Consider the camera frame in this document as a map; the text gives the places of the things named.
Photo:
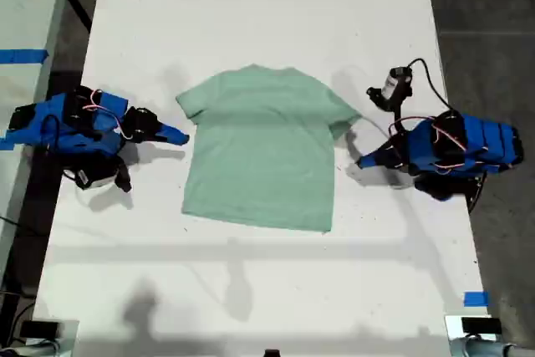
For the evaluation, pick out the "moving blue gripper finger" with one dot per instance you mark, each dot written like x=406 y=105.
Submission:
x=378 y=161
x=171 y=139

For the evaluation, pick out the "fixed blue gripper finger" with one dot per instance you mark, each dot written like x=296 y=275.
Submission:
x=378 y=153
x=173 y=130

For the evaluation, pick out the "pale green T-shirt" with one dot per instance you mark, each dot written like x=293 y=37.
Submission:
x=259 y=144

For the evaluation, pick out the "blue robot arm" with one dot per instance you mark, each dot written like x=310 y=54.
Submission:
x=468 y=144
x=71 y=131

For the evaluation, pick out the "black stand leg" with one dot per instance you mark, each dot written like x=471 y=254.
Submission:
x=79 y=3

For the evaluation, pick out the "long blue tape strip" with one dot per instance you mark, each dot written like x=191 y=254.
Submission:
x=23 y=56

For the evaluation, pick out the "short blue tape strip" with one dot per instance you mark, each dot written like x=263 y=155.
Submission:
x=5 y=144

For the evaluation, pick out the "pale side table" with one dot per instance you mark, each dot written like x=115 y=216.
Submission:
x=25 y=6

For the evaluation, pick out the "square blue tape piece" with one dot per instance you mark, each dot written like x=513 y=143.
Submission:
x=475 y=299

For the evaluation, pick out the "shiny metal plate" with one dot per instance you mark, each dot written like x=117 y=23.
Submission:
x=453 y=327
x=69 y=338

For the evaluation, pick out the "small black box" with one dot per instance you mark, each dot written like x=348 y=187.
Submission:
x=480 y=325
x=39 y=329

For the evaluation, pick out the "tiny black box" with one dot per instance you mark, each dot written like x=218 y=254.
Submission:
x=271 y=353

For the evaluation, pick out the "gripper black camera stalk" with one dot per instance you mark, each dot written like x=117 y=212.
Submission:
x=390 y=104
x=123 y=177

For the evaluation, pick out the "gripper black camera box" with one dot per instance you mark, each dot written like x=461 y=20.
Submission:
x=395 y=81
x=90 y=177

